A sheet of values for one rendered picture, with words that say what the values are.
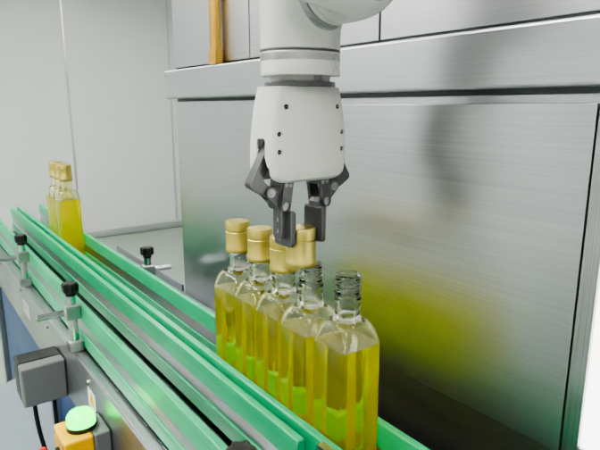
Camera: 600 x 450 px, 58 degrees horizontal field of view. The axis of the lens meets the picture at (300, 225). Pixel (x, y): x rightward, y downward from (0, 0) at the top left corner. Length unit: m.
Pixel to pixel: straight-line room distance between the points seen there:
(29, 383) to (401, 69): 0.88
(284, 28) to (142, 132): 6.26
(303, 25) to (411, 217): 0.26
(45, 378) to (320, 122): 0.80
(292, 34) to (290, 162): 0.12
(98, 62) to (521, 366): 6.29
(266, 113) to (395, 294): 0.29
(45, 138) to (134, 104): 1.07
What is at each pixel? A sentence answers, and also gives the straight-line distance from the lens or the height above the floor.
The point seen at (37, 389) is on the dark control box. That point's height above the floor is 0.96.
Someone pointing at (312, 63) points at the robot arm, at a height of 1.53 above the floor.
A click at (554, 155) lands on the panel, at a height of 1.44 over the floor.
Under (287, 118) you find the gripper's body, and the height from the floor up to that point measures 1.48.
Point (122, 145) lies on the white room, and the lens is 6.71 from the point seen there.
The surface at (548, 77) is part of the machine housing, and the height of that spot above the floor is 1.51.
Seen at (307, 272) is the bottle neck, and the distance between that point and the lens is 0.61.
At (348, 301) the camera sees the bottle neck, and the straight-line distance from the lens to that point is 0.58.
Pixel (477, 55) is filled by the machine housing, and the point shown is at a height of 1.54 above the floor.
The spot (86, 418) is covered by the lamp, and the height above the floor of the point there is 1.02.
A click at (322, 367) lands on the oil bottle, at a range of 0.61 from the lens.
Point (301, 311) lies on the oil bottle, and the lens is 0.62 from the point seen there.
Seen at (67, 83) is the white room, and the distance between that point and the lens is 6.55.
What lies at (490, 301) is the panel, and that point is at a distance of 0.62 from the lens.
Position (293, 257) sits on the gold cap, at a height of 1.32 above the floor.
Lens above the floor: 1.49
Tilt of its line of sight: 12 degrees down
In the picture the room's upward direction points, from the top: straight up
